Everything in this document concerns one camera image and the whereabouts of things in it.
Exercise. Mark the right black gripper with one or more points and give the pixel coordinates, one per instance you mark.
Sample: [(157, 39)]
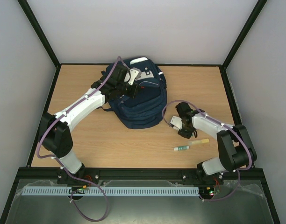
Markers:
[(184, 130)]

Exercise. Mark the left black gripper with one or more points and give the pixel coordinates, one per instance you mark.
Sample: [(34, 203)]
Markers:
[(132, 94)]

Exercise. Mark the navy blue student backpack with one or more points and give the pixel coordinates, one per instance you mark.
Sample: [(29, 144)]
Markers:
[(143, 111)]

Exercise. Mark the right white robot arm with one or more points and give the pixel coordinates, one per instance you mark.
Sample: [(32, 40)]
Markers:
[(235, 148)]

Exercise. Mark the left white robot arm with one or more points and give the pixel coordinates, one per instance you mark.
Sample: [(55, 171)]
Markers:
[(55, 129)]

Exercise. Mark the green white glue stick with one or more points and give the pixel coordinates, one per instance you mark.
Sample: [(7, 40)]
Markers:
[(179, 148)]

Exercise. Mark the yellow capped glue stick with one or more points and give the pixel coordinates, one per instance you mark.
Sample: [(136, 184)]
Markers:
[(196, 142)]

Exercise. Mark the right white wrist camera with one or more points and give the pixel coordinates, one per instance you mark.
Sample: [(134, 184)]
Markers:
[(176, 123)]

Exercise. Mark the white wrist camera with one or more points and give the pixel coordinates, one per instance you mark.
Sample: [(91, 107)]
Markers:
[(134, 73), (176, 123)]

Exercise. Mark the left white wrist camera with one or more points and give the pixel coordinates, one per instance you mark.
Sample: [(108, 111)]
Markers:
[(134, 73)]

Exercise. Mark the grey slotted cable duct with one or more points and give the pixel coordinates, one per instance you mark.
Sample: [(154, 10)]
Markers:
[(111, 191)]

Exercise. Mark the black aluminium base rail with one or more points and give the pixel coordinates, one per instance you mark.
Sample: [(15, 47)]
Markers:
[(97, 175)]

